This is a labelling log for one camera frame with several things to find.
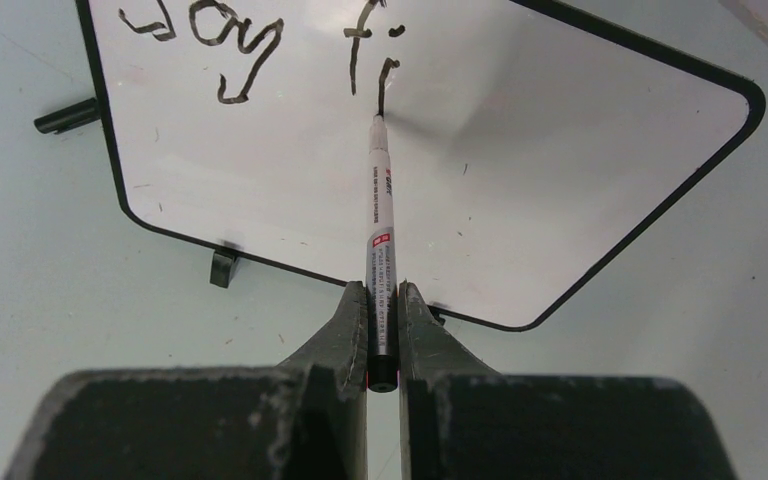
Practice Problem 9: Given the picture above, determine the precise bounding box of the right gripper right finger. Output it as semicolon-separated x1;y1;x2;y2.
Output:
397;282;737;479

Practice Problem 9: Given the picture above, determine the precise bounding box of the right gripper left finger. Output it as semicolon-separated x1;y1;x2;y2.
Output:
5;281;368;479

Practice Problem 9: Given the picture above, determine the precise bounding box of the black white marker pen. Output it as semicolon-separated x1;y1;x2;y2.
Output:
365;114;399;393

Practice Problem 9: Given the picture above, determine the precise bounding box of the black framed whiteboard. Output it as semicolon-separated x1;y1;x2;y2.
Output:
77;1;766;331

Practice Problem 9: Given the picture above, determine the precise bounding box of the black marker cap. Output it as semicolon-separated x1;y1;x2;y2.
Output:
33;98;100;135

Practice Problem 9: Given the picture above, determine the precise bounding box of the right whiteboard foot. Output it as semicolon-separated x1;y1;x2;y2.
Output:
428;304;446;326

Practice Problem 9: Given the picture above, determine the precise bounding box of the whiteboard foot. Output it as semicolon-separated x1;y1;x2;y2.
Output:
209;248;239;289
428;304;446;326

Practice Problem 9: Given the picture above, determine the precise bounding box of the left whiteboard foot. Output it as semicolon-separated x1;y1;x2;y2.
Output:
209;248;239;289

